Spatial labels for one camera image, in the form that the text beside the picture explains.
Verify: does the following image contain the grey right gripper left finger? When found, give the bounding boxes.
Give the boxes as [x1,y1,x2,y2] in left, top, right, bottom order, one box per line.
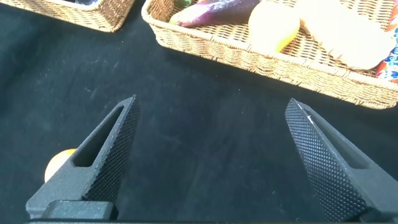
[25,95,141,220]

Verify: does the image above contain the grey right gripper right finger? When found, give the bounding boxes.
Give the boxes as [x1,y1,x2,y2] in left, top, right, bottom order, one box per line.
[284,98,398,222]

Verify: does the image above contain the orange fruit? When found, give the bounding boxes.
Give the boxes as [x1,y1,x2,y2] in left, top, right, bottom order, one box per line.
[44,148,78,184]

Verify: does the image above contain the long ridged bread loaf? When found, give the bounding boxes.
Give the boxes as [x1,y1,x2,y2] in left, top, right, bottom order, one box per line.
[294,0,396,71]

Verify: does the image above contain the yellow pear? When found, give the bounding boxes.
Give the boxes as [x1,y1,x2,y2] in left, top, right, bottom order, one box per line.
[248,1,301,54]

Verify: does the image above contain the grey towel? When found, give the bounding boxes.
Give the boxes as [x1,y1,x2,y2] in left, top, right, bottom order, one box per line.
[63,0,101,6]

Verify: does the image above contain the rectangular wicker basket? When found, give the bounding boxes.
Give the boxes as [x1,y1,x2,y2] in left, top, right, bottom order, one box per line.
[141,0,398,110]
[0,0,137,34]

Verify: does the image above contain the black table cloth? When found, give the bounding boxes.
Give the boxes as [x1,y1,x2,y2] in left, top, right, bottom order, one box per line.
[0,0,398,224]

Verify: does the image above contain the orange candy roll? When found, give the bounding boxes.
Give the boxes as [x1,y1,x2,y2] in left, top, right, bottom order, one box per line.
[375,2,398,85]

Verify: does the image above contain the purple eggplant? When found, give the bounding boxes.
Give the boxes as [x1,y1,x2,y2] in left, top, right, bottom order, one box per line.
[169,0,261,28]

